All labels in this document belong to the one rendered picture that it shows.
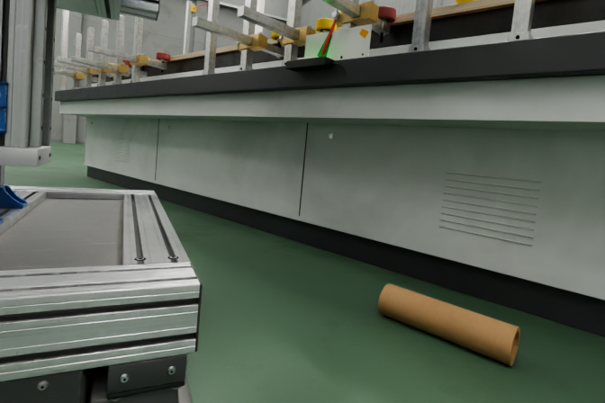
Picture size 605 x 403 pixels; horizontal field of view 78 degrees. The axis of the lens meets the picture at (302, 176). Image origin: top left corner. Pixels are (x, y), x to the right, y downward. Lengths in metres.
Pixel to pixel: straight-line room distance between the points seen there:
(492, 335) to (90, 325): 0.74
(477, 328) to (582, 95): 0.55
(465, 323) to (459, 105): 0.53
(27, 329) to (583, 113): 1.03
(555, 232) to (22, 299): 1.15
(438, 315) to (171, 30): 12.17
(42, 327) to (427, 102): 0.96
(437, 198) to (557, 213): 0.32
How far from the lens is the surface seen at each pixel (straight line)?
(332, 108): 1.27
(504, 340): 0.92
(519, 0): 1.08
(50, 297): 0.49
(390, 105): 1.15
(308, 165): 1.57
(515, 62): 1.02
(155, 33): 12.60
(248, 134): 1.85
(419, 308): 0.97
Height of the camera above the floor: 0.41
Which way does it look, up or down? 4 degrees down
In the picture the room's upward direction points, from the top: 5 degrees clockwise
